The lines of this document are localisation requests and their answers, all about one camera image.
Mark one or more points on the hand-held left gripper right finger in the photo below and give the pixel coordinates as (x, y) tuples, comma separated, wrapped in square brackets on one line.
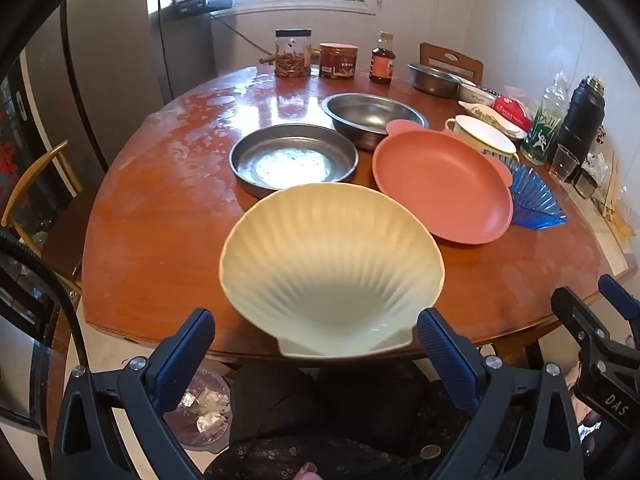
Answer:
[(445, 355)]

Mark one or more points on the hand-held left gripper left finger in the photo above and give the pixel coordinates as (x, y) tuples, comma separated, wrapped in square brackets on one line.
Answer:
[(185, 355)]

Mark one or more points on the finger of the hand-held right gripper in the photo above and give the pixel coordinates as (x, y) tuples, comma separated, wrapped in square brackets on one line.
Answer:
[(575, 315), (620, 300)]

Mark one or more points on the blue plastic fan-shaped dish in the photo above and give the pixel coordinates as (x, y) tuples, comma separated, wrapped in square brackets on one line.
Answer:
[(537, 205)]

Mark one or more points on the cream shell-shaped plate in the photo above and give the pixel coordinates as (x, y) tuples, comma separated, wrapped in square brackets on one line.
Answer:
[(330, 260)]

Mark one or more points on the pink plate with ears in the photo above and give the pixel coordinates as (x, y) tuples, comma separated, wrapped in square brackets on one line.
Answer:
[(440, 185)]

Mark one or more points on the shallow steel pan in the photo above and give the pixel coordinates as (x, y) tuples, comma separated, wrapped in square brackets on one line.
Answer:
[(295, 160)]

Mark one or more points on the deep steel bowl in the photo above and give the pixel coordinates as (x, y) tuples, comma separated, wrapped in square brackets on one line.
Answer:
[(372, 115)]

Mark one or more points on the person's right hand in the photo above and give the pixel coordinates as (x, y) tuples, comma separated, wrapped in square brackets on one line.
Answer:
[(592, 417)]

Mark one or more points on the clear trash bin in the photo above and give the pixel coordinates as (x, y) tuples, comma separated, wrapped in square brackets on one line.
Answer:
[(200, 420)]

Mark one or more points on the gold button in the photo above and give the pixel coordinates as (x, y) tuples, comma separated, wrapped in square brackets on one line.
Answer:
[(430, 452)]

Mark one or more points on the clear plastic packaging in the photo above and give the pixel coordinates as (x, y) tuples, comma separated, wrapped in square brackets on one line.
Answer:
[(612, 195)]

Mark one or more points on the small steel cups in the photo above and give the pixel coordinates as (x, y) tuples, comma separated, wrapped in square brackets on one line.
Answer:
[(586, 182)]

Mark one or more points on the clear plastic cup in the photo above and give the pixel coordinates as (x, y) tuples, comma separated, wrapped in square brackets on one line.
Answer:
[(564, 162)]

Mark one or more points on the green label glass bottle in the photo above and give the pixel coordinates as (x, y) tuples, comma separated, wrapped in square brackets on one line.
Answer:
[(545, 130)]

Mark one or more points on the black thermos flask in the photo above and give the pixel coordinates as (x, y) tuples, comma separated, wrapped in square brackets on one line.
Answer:
[(582, 115)]

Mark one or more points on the white dish with snacks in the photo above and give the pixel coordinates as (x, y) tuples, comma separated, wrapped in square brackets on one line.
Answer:
[(492, 117)]

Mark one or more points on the red plastic bag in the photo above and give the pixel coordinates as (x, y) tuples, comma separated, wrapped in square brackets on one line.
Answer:
[(512, 110)]

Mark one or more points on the white patterned bowl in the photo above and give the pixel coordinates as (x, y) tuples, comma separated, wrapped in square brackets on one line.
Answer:
[(475, 94)]

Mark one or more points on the brown wooden chair with cutout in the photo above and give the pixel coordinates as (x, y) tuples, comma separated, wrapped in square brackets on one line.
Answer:
[(472, 67)]

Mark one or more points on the small steel basin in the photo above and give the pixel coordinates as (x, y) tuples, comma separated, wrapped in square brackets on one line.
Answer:
[(432, 80)]

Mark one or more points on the grey tall cabinet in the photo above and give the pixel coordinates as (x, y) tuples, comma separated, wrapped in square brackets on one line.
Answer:
[(120, 85)]

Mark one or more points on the brown syrup bottle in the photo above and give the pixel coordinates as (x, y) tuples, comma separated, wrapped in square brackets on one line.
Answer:
[(382, 62)]

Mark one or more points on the red snack can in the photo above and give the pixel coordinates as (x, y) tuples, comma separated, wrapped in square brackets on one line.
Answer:
[(338, 62)]

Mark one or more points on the clear jar with black lid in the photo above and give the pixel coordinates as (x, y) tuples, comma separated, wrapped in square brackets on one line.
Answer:
[(293, 55)]

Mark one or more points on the black box on shelf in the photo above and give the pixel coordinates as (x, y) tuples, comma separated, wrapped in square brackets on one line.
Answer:
[(200, 5)]

